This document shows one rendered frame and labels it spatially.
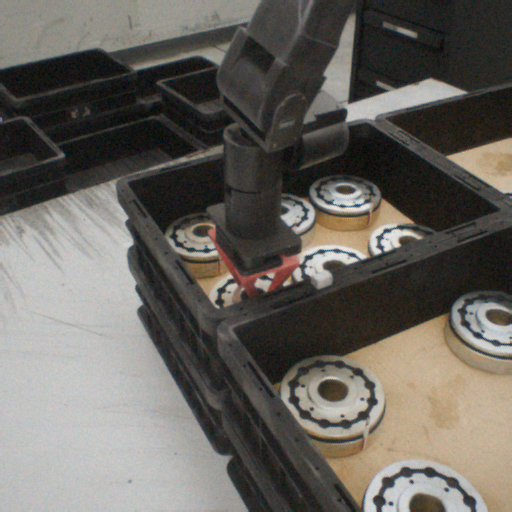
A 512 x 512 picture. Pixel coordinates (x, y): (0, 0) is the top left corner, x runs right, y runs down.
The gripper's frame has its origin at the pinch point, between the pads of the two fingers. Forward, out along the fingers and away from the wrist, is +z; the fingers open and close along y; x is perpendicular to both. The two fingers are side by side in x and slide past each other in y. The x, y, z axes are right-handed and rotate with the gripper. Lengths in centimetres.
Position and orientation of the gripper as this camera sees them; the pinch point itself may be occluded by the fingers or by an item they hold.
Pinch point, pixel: (252, 290)
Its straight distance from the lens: 71.3
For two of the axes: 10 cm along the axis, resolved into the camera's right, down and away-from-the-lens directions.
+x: -8.9, 2.7, -3.6
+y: -4.5, -5.5, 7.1
